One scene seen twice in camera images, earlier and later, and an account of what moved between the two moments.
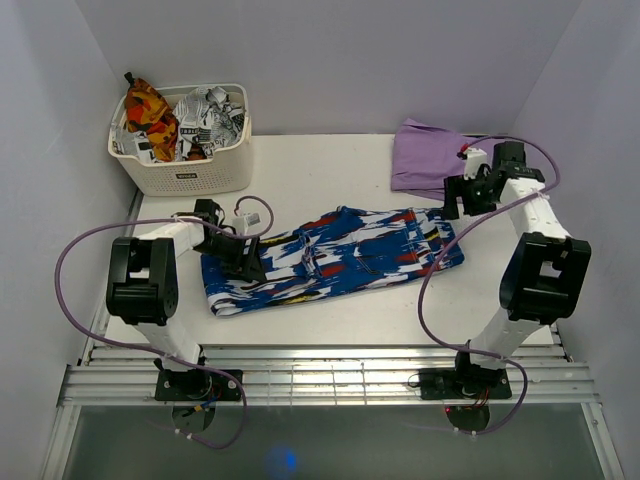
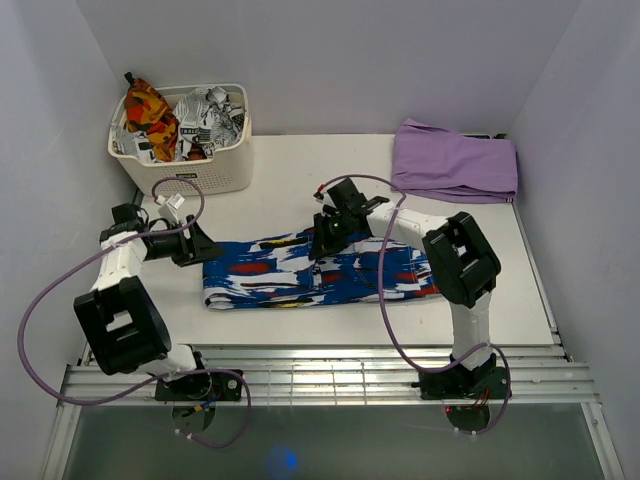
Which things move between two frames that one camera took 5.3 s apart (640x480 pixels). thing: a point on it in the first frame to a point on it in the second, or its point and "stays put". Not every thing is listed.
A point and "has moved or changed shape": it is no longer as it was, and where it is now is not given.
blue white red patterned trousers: [345, 251] has moved or changed shape
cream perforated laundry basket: [228, 170] stays put
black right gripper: [452, 187] to [323, 245]
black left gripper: [251, 265] to [198, 248]
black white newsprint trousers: [208, 118] stays put
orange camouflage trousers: [148, 111] stays put
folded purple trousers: [424, 157] stays put
